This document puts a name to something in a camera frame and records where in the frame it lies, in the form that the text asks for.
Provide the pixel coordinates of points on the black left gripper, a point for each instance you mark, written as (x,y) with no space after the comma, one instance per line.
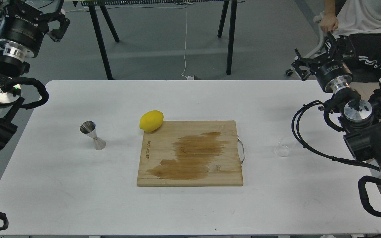
(19,25)

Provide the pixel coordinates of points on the clear glass measuring cup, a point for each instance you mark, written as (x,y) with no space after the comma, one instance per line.
(285,146)

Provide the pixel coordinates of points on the wooden cutting board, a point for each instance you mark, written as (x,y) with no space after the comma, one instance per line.
(191,154)

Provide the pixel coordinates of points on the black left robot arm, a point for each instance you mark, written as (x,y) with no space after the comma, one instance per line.
(18,92)

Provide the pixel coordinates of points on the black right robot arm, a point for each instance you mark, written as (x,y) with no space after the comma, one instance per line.
(346,112)

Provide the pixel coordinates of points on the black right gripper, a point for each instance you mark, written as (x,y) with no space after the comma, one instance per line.
(333,75)

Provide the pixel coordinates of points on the steel double jigger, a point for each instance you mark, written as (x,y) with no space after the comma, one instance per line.
(89,128)

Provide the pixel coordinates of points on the seated person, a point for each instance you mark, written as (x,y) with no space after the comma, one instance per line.
(360,20)

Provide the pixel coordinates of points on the white office chair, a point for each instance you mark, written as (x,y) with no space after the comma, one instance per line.
(316,51)

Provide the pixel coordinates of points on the yellow lemon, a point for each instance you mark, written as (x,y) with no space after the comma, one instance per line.
(151,121)

